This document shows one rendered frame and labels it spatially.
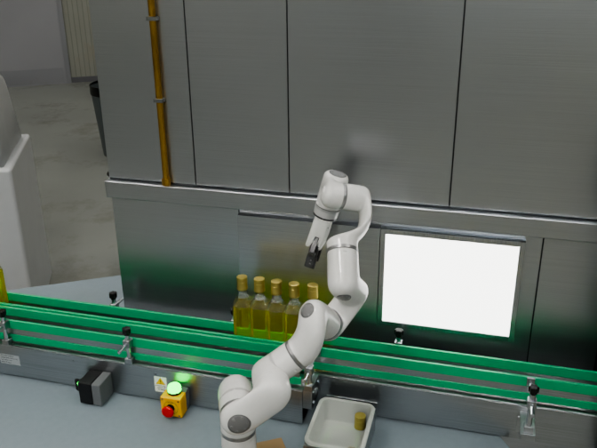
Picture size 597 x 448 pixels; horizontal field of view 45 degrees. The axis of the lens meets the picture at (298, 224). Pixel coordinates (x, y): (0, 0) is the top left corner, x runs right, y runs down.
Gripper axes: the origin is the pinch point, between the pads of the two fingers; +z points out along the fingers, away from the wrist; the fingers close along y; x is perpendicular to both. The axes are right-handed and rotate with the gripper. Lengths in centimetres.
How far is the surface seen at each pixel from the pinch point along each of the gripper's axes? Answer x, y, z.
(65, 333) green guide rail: -71, 14, 50
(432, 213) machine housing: 29.5, -12.5, -21.2
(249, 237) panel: -23.4, -11.9, 7.0
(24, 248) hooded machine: -168, -114, 115
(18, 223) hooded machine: -172, -113, 100
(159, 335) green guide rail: -41, 6, 43
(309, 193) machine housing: -8.5, -14.8, -13.6
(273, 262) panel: -13.6, -11.9, 12.8
